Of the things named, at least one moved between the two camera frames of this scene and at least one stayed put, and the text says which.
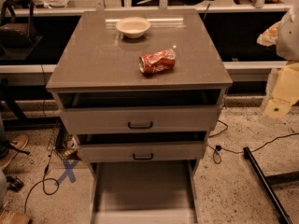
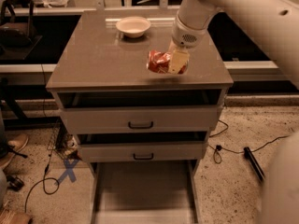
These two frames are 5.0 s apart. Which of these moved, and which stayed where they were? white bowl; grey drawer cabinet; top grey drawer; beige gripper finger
Moved: beige gripper finger
Stayed: top grey drawer; grey drawer cabinet; white bowl
